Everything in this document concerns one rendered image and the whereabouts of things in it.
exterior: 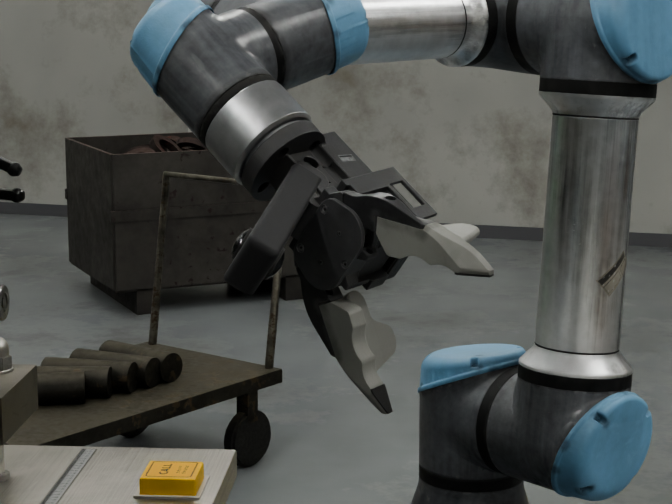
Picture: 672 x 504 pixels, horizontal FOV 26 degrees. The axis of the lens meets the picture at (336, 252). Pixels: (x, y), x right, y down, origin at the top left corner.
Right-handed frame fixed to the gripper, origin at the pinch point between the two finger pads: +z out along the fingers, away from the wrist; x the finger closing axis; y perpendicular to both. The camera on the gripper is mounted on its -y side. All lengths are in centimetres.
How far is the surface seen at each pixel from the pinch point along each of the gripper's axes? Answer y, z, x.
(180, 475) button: 37, -29, 70
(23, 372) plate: 31, -54, 76
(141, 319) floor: 358, -245, 388
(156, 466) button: 37, -33, 73
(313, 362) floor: 350, -157, 317
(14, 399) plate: 27, -49, 74
